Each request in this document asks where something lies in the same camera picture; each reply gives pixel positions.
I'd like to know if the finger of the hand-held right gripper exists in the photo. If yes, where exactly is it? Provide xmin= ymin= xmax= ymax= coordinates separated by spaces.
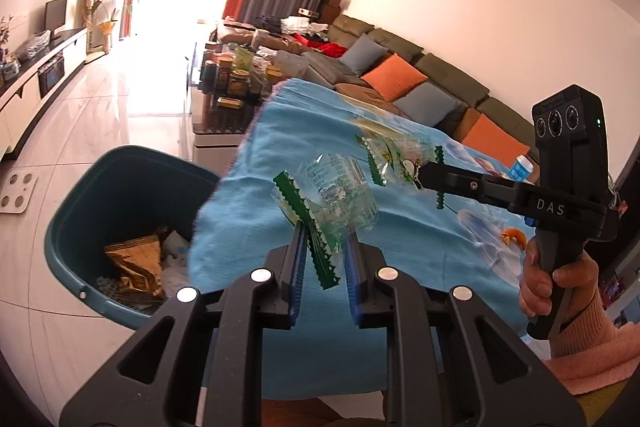
xmin=417 ymin=162 xmax=531 ymax=212

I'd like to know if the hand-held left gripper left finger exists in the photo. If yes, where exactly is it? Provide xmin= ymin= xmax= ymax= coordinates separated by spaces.
xmin=59 ymin=222 xmax=308 ymax=427

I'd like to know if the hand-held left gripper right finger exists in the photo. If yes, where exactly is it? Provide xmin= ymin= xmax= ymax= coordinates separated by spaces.
xmin=344 ymin=232 xmax=586 ymax=427

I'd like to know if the clear wrapper with green edge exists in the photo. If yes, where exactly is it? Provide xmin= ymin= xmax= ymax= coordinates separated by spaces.
xmin=271 ymin=153 xmax=382 ymax=292
xmin=350 ymin=119 xmax=447 ymax=210

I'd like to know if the teal plastic trash bin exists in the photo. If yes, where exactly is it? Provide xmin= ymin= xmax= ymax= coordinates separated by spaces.
xmin=44 ymin=145 xmax=221 ymax=333

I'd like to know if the person's right forearm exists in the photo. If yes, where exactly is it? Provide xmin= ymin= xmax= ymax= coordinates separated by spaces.
xmin=542 ymin=292 xmax=640 ymax=398

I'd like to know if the person's right hand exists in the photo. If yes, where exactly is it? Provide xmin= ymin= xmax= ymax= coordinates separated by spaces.
xmin=519 ymin=237 xmax=601 ymax=333

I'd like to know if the orange cushion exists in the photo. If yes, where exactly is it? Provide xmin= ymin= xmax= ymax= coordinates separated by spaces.
xmin=460 ymin=113 xmax=532 ymax=168
xmin=361 ymin=54 xmax=430 ymax=102

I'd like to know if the clear plastic packaging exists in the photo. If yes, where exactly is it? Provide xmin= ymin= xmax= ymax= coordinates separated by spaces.
xmin=457 ymin=207 xmax=523 ymax=273

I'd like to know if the blue capped bottle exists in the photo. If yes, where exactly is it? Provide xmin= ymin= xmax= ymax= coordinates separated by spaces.
xmin=510 ymin=154 xmax=535 ymax=182

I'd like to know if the grey-blue cushion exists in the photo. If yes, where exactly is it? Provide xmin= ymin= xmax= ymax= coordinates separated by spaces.
xmin=392 ymin=82 xmax=466 ymax=128
xmin=340 ymin=33 xmax=391 ymax=75

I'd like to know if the olive green sofa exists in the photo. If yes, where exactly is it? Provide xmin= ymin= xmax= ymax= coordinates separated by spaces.
xmin=270 ymin=14 xmax=541 ymax=168

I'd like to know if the white crumpled plastic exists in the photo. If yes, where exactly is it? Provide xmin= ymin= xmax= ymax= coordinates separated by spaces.
xmin=160 ymin=229 xmax=193 ymax=293

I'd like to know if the blue cloth with pink backing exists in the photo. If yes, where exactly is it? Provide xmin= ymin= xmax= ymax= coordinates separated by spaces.
xmin=189 ymin=78 xmax=551 ymax=403

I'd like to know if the coffee table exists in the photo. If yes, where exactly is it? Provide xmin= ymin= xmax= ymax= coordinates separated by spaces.
xmin=185 ymin=24 xmax=281 ymax=172

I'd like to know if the gold foil packet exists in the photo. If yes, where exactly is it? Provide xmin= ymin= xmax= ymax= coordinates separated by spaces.
xmin=103 ymin=227 xmax=168 ymax=300

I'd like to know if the white foam net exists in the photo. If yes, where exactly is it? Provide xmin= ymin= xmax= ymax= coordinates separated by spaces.
xmin=97 ymin=277 xmax=151 ymax=310

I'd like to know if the red cloth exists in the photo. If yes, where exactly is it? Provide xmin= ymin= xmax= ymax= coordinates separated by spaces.
xmin=292 ymin=32 xmax=348 ymax=58

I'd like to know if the cluster of jars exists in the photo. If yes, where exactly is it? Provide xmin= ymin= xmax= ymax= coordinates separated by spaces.
xmin=200 ymin=42 xmax=288 ymax=108

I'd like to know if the white clothes pile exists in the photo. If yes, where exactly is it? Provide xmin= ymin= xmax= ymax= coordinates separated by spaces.
xmin=280 ymin=16 xmax=328 ymax=35

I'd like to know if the white bathroom scale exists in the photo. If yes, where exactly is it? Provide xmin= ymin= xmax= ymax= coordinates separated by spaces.
xmin=0 ymin=171 xmax=38 ymax=214

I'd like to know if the white TV cabinet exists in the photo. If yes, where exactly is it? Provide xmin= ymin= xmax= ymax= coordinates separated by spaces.
xmin=0 ymin=27 xmax=90 ymax=162

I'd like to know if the glass bowl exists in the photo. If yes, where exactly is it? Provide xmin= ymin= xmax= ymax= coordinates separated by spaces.
xmin=22 ymin=32 xmax=51 ymax=58

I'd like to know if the black monitor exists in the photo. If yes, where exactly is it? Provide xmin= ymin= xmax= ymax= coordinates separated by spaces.
xmin=44 ymin=0 xmax=69 ymax=42

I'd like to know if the small plant in blue vase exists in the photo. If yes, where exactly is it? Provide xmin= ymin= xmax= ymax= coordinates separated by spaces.
xmin=0 ymin=14 xmax=16 ymax=62

